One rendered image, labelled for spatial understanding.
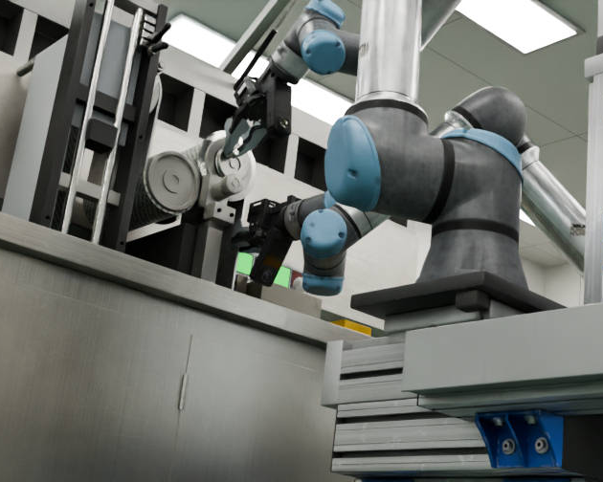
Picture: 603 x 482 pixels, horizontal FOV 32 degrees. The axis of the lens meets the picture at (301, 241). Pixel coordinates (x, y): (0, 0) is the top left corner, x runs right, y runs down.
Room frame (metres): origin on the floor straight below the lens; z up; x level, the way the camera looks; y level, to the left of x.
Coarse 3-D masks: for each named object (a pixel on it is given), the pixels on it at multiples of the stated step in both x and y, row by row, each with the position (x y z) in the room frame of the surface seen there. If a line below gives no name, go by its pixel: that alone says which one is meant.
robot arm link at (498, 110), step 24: (480, 96) 1.62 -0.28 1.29; (504, 96) 1.63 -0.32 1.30; (456, 120) 1.62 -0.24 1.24; (480, 120) 1.61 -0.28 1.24; (504, 120) 1.63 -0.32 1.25; (312, 216) 1.62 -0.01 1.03; (336, 216) 1.62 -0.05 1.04; (360, 216) 1.64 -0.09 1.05; (384, 216) 1.66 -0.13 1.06; (312, 240) 1.62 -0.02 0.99; (336, 240) 1.62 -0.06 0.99; (312, 264) 1.72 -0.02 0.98; (336, 264) 1.72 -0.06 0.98
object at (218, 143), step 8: (216, 144) 1.95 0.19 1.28; (240, 144) 1.98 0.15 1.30; (208, 152) 1.93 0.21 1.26; (208, 160) 1.94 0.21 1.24; (248, 160) 2.00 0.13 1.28; (208, 168) 1.94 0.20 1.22; (248, 168) 2.00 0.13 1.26; (248, 176) 2.00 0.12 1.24; (200, 184) 1.98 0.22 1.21; (200, 192) 2.00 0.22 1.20
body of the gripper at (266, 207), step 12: (252, 204) 1.94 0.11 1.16; (264, 204) 1.91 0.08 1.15; (276, 204) 1.92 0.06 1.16; (288, 204) 1.87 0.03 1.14; (252, 216) 1.94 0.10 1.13; (264, 216) 1.91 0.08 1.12; (276, 216) 1.91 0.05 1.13; (252, 228) 1.93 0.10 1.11; (264, 228) 1.91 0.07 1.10; (252, 240) 1.93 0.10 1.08; (264, 240) 1.92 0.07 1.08
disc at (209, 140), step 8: (208, 136) 1.94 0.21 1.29; (216, 136) 1.95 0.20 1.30; (224, 136) 1.96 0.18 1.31; (208, 144) 1.94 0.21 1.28; (200, 152) 1.93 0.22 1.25; (248, 152) 2.00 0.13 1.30; (200, 160) 1.93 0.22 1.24; (200, 168) 1.93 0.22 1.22; (256, 168) 2.02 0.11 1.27; (256, 176) 2.02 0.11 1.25; (248, 184) 2.01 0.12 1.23; (240, 192) 2.00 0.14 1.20; (248, 192) 2.01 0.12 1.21; (232, 200) 1.99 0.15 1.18
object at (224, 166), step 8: (216, 152) 1.95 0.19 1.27; (216, 160) 1.94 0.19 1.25; (224, 160) 1.94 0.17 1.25; (232, 160) 1.95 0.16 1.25; (240, 160) 1.97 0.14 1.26; (216, 168) 1.95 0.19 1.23; (224, 168) 1.94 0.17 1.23; (232, 168) 1.96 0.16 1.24; (240, 168) 1.97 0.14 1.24; (224, 176) 1.95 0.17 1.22; (240, 176) 1.97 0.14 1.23
